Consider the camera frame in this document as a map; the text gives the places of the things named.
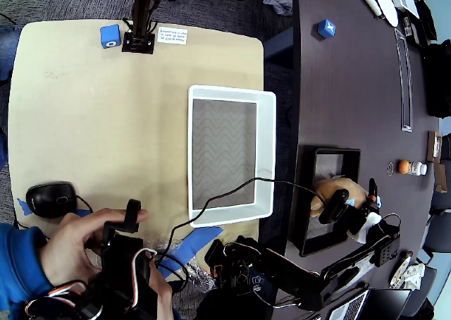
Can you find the flat brown cardboard piece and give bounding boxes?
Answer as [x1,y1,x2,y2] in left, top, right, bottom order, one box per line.
[433,161,448,193]

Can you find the blue sleeved right forearm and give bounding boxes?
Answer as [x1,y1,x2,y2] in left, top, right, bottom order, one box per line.
[0,223,54,320]

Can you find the black webcam cable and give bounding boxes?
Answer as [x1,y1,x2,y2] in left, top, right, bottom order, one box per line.
[153,177,327,293]

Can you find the black bag blue trim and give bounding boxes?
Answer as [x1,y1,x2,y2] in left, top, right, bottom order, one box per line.
[421,39,451,118]

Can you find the small blue tape piece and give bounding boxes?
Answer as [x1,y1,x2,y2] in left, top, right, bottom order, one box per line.
[16,197,36,218]

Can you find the blue jeans leg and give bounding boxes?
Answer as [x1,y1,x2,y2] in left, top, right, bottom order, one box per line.
[0,23,23,175]

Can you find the black mouse cable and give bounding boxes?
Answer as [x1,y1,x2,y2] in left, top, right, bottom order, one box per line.
[75,194,95,214]

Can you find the white round disc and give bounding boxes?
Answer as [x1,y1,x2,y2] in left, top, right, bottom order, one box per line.
[374,0,399,27]

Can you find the black webcam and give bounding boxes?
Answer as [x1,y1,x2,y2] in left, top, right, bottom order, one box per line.
[319,189,350,225]

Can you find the grey wavy mat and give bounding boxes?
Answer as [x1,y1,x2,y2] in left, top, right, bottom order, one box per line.
[306,154,350,245]
[192,99,257,210]

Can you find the white plastic tray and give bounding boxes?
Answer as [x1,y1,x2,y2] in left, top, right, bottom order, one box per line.
[187,84,277,228]

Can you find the blue cube with O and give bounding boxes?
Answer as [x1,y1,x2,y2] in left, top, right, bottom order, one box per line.
[99,24,121,49]

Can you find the clear plastic wrap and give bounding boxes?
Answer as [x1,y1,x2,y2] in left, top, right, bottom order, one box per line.
[142,238,216,293]

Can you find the black folder clutter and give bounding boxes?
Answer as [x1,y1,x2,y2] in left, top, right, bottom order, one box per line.
[403,0,438,46]

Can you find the wide blue tape strip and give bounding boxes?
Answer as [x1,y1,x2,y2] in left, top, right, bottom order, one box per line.
[154,226,225,282]

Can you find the open brown cardboard box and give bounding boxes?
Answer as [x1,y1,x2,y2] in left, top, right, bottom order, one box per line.
[426,130,443,162]

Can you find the grey cloth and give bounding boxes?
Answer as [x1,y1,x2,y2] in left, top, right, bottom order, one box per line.
[262,0,294,17]

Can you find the laptop computer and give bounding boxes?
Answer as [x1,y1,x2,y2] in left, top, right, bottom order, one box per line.
[327,287,413,320]

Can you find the person's right hand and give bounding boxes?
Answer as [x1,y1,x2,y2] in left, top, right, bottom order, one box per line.
[38,208,174,312]

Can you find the grey office chair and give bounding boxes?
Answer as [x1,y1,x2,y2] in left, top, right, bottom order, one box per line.
[428,189,451,215]
[397,263,438,320]
[422,212,451,254]

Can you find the black plastic tray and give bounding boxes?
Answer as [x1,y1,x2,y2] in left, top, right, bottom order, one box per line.
[288,144,362,257]

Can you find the black computer mouse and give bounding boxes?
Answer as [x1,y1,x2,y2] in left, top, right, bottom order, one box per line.
[25,181,78,219]

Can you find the tan plush toy blue ears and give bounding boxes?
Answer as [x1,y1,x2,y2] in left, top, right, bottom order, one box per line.
[309,176,383,218]

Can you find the crumpled white paper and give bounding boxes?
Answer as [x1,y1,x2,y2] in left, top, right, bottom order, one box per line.
[401,263,427,290]

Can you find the black camera stand post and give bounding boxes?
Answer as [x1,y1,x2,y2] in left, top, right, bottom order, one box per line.
[121,0,168,55]

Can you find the black leader arm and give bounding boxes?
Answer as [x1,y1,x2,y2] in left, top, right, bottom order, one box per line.
[24,199,177,320]

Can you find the white printed label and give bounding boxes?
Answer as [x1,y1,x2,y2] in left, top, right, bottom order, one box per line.
[156,26,189,46]

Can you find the white pill bottle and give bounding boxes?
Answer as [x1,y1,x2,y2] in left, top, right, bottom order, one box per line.
[407,161,428,176]

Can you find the blue cube with X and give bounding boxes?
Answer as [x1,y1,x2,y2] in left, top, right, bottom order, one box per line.
[316,18,337,39]

